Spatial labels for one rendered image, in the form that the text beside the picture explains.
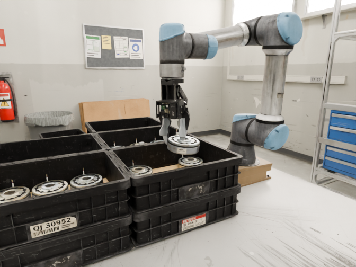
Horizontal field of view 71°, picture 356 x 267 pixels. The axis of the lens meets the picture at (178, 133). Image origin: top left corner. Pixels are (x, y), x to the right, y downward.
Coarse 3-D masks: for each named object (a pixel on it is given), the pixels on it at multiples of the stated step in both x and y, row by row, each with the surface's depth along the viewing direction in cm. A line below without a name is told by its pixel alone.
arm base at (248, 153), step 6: (234, 144) 118; (240, 144) 116; (246, 144) 116; (252, 144) 117; (234, 150) 118; (240, 150) 116; (246, 150) 116; (252, 150) 118; (246, 156) 116; (252, 156) 117; (246, 162) 116; (252, 162) 118
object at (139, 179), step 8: (152, 144) 100; (160, 144) 101; (208, 144) 102; (112, 152) 90; (232, 152) 90; (120, 160) 82; (224, 160) 82; (232, 160) 83; (240, 160) 85; (128, 168) 75; (176, 168) 75; (184, 168) 75; (192, 168) 76; (200, 168) 77; (208, 168) 79; (216, 168) 80; (136, 176) 69; (144, 176) 69; (152, 176) 70; (160, 176) 71; (168, 176) 73; (176, 176) 74; (136, 184) 68; (144, 184) 69
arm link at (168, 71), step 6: (162, 66) 72; (168, 66) 71; (174, 66) 71; (180, 66) 72; (162, 72) 73; (168, 72) 72; (174, 72) 72; (180, 72) 72; (162, 78) 74; (168, 78) 73; (174, 78) 73; (180, 78) 74
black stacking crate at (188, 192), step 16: (128, 160) 96; (144, 160) 99; (160, 160) 103; (176, 160) 107; (208, 160) 103; (192, 176) 78; (208, 176) 81; (224, 176) 84; (128, 192) 77; (144, 192) 71; (160, 192) 73; (176, 192) 77; (192, 192) 79; (208, 192) 82; (144, 208) 72
